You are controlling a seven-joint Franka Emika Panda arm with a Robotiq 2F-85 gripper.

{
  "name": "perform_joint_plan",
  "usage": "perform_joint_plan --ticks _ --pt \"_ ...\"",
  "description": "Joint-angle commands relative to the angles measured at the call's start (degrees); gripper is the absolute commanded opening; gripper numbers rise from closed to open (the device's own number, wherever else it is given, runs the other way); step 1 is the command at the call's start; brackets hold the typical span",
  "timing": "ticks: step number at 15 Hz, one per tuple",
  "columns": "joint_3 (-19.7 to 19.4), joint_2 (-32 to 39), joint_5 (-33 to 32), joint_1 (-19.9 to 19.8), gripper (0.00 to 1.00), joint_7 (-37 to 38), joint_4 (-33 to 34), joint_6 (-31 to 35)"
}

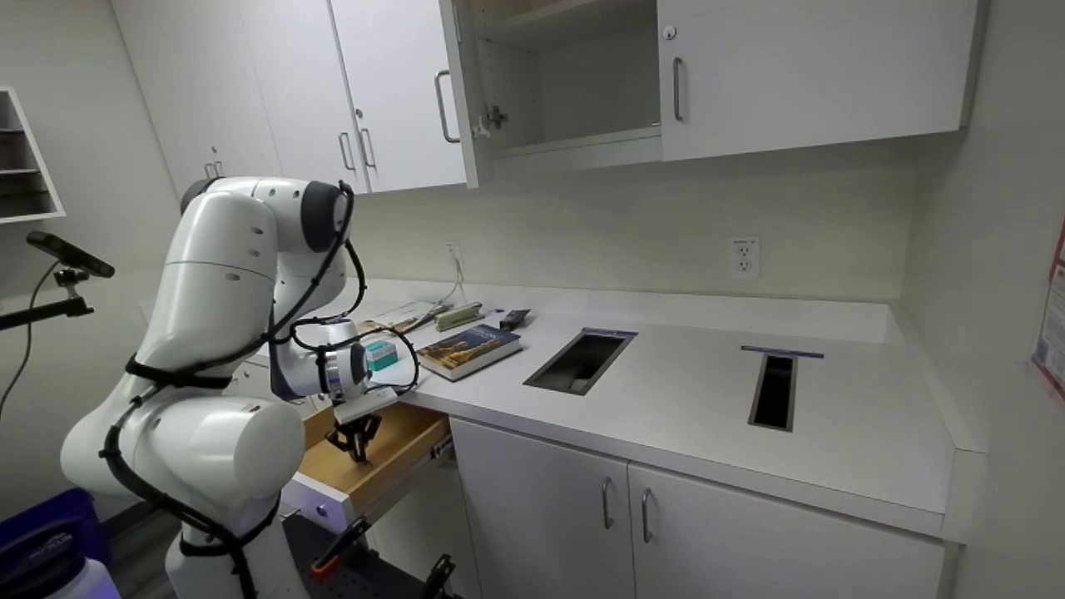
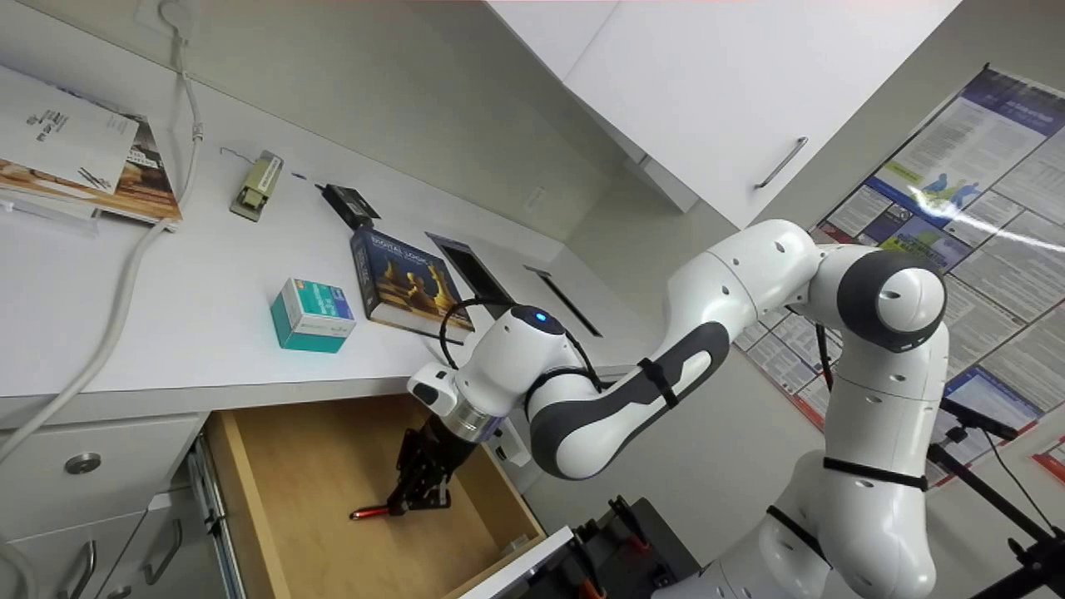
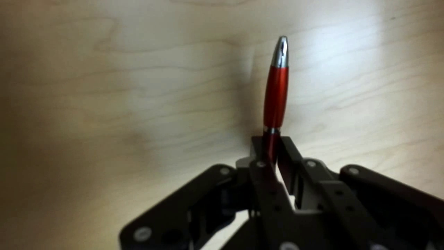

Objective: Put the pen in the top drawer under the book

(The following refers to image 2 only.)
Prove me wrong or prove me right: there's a black tripod stand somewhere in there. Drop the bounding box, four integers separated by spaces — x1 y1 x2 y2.
926 392 1065 599

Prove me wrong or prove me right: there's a stack of papers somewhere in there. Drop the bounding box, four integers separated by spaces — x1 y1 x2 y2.
0 64 187 229

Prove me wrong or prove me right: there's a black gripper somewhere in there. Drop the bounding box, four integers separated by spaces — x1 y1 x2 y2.
380 421 469 520

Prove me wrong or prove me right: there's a beige stapler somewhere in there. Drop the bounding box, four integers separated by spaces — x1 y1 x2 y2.
227 149 286 226

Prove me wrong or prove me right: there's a black red clamp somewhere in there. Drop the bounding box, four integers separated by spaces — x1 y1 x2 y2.
570 493 706 599

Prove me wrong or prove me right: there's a red pen with silver tip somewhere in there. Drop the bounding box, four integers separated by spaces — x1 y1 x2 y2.
345 500 397 524

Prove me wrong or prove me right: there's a wall poster with red border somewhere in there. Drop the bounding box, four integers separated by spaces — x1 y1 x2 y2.
761 59 1065 484

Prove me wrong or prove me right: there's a teal staple box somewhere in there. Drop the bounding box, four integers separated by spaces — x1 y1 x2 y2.
265 276 358 354

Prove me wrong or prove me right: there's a white cable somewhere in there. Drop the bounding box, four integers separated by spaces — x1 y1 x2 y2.
0 0 209 462

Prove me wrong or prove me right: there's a small black desk tool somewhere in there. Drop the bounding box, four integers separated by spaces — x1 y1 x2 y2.
316 179 386 236

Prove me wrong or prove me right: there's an open wooden drawer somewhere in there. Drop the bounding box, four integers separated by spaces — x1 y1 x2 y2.
201 392 583 599

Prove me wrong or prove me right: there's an open white cabinet door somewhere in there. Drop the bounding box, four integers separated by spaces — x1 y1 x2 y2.
563 0 965 232

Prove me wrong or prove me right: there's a white closed drawer front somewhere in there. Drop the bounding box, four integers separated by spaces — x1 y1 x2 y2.
0 412 209 524
0 493 218 599

